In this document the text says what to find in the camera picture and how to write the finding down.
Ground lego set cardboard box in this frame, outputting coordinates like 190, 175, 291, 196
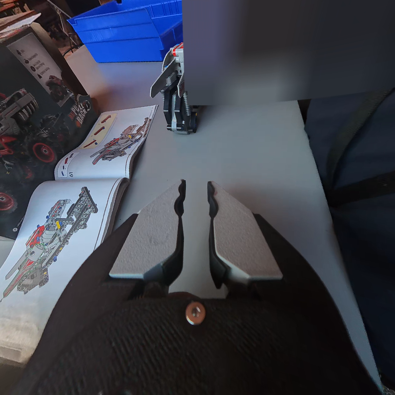
0, 22, 99, 239

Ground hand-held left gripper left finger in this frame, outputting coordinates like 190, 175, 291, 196
109, 179, 186, 294

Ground black strap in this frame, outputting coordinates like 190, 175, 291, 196
325, 88, 395, 207

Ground grey red lego truck model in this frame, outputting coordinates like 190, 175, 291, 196
150, 43, 199, 135

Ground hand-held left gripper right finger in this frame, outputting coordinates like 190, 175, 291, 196
207, 181, 283, 289

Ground blue plastic storage bin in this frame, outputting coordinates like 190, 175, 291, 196
67, 0, 184, 63

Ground person's dark blue trousers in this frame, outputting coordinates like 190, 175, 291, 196
298, 88, 395, 386

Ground lego instruction booklet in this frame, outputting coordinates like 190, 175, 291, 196
0, 105, 158, 363

